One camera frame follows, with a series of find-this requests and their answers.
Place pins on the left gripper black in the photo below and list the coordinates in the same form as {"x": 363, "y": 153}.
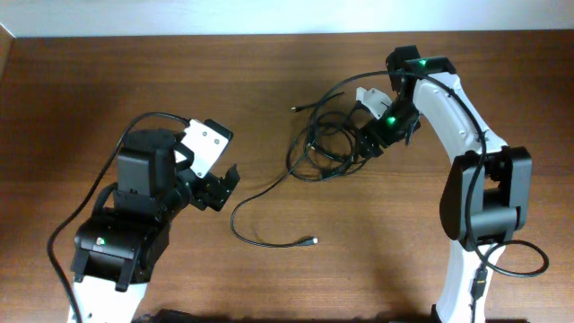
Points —
{"x": 213, "y": 191}

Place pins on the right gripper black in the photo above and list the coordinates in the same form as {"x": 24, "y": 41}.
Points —
{"x": 385, "y": 137}

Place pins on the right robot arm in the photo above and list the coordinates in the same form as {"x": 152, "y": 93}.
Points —
{"x": 485, "y": 198}

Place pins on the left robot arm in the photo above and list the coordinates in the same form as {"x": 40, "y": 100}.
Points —
{"x": 160, "y": 173}

